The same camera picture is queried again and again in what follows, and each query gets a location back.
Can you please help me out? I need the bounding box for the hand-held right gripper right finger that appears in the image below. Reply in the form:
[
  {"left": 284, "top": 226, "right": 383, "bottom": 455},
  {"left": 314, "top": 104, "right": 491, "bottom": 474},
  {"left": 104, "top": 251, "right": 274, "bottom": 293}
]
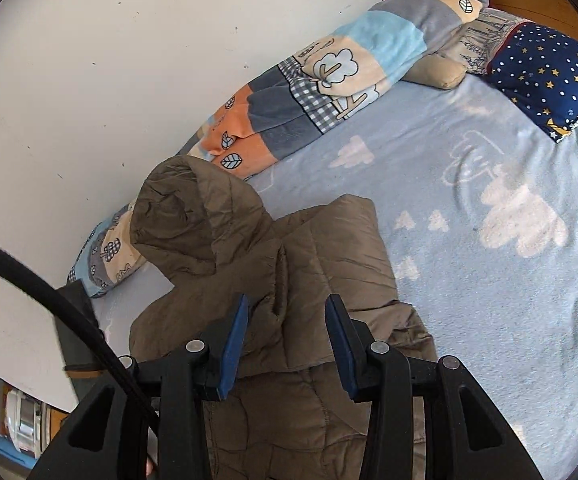
[{"left": 325, "top": 294, "right": 544, "bottom": 480}]

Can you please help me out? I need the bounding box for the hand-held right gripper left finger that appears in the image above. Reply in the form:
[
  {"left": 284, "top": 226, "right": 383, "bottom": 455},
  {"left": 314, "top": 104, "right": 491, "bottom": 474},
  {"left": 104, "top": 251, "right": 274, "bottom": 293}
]
[{"left": 28, "top": 294, "right": 250, "bottom": 480}]

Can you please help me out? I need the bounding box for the brown quilted hooded jacket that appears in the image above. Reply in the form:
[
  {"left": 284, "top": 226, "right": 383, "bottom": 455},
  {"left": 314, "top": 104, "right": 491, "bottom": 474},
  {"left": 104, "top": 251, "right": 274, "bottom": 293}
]
[{"left": 128, "top": 155, "right": 437, "bottom": 480}]

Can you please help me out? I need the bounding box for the light blue cloud bed sheet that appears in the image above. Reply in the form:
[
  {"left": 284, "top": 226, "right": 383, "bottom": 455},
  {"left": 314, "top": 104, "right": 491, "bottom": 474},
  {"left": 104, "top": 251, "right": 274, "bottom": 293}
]
[{"left": 89, "top": 72, "right": 578, "bottom": 480}]

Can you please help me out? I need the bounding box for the white appliance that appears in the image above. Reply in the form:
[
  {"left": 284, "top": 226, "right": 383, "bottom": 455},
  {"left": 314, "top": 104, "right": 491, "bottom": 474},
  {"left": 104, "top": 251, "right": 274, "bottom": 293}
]
[{"left": 3, "top": 387, "right": 52, "bottom": 453}]

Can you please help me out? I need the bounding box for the beige printed pillow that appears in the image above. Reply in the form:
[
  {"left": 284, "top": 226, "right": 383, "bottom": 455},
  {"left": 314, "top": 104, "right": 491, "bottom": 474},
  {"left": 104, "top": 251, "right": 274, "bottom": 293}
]
[{"left": 404, "top": 7, "right": 534, "bottom": 91}]

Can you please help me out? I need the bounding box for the patchwork fleece blanket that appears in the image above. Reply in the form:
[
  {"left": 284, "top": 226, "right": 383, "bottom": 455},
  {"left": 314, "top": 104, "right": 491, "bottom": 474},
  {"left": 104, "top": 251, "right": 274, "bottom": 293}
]
[{"left": 66, "top": 0, "right": 494, "bottom": 298}]

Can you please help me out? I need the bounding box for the navy star pillow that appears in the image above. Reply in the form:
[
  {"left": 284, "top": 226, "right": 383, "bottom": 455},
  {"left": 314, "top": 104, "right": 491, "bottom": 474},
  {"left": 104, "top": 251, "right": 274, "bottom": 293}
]
[{"left": 486, "top": 22, "right": 578, "bottom": 143}]

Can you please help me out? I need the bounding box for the black cable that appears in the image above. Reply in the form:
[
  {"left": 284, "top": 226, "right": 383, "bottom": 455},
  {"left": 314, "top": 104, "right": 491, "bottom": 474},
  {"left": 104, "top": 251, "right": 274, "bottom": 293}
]
[{"left": 0, "top": 231, "right": 162, "bottom": 461}]

